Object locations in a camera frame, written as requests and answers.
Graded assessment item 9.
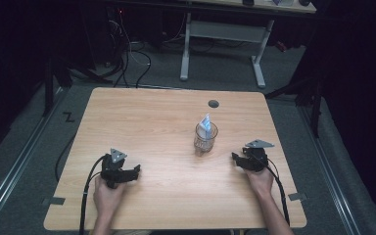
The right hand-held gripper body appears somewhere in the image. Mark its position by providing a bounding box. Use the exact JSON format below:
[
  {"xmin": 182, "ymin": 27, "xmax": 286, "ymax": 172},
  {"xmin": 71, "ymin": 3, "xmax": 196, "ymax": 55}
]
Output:
[{"xmin": 241, "ymin": 139, "xmax": 275, "ymax": 173}]

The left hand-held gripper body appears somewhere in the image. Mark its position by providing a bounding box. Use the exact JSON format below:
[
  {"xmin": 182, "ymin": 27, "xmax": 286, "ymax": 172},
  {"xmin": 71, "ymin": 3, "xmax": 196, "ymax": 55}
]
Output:
[{"xmin": 100, "ymin": 148, "xmax": 129, "ymax": 190}]

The clear glass cup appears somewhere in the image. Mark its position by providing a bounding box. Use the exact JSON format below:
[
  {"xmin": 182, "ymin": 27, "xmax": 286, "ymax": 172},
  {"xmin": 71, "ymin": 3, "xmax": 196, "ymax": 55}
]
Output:
[{"xmin": 193, "ymin": 121, "xmax": 219, "ymax": 158}]

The white blue toothpaste tube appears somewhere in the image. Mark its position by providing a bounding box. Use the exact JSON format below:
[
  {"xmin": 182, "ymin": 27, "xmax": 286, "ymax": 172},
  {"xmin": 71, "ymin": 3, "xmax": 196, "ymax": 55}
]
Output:
[{"xmin": 198, "ymin": 113, "xmax": 212, "ymax": 140}]

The person's right hand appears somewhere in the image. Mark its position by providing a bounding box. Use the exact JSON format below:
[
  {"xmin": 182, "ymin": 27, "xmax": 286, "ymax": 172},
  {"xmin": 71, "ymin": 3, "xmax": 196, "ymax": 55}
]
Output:
[{"xmin": 244, "ymin": 166, "xmax": 275, "ymax": 198}]

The person's left hand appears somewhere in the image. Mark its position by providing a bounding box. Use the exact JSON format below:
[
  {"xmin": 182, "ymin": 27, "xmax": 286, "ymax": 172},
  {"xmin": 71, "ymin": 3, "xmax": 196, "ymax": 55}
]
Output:
[{"xmin": 92, "ymin": 175, "xmax": 127, "ymax": 214}]

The grey tape piece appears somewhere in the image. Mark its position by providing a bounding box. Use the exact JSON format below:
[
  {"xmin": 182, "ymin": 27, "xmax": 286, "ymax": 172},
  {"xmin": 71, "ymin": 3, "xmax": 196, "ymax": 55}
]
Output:
[
  {"xmin": 287, "ymin": 192, "xmax": 307, "ymax": 202},
  {"xmin": 41, "ymin": 196, "xmax": 67, "ymax": 207}
]

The black metal stand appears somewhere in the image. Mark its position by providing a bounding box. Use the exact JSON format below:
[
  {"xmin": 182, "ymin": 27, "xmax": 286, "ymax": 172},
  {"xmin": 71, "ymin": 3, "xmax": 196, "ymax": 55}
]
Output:
[
  {"xmin": 41, "ymin": 54, "xmax": 114, "ymax": 118},
  {"xmin": 264, "ymin": 73, "xmax": 325, "ymax": 139}
]

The small red object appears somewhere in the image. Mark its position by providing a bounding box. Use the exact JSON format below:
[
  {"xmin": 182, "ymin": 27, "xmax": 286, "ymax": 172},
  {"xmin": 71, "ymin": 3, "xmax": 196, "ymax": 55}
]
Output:
[{"xmin": 275, "ymin": 40, "xmax": 289, "ymax": 53}]

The white framed desk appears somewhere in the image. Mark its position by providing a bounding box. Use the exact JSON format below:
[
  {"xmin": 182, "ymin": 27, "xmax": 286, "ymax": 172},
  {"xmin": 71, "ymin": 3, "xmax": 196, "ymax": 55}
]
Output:
[{"xmin": 179, "ymin": 0, "xmax": 317, "ymax": 89}]

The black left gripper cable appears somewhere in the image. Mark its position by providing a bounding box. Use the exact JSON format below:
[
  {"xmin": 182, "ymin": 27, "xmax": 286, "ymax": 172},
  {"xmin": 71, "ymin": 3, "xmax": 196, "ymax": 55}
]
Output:
[{"xmin": 78, "ymin": 154, "xmax": 108, "ymax": 235}]

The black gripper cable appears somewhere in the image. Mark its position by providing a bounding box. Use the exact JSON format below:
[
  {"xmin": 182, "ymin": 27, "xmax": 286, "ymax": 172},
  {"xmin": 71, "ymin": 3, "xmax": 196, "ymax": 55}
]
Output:
[
  {"xmin": 78, "ymin": 154, "xmax": 108, "ymax": 235},
  {"xmin": 264, "ymin": 157, "xmax": 291, "ymax": 227}
]

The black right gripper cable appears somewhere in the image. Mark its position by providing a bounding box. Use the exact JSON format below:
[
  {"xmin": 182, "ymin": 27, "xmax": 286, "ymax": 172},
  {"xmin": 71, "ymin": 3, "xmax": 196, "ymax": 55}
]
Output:
[{"xmin": 264, "ymin": 157, "xmax": 291, "ymax": 227}]

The black floor cable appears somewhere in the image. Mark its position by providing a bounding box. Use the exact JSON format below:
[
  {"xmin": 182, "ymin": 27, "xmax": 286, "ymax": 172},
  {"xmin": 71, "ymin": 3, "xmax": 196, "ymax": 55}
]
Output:
[{"xmin": 54, "ymin": 132, "xmax": 78, "ymax": 183}]

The metal floor rail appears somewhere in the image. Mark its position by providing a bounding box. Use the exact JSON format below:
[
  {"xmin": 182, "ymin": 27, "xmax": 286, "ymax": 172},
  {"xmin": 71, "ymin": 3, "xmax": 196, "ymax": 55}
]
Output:
[
  {"xmin": 0, "ymin": 87, "xmax": 67, "ymax": 231},
  {"xmin": 298, "ymin": 105, "xmax": 362, "ymax": 235}
]

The bundle of floor cables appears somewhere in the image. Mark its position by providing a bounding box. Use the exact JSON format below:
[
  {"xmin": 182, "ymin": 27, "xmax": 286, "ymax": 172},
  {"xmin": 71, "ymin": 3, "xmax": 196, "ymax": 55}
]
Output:
[{"xmin": 109, "ymin": 19, "xmax": 153, "ymax": 90}]

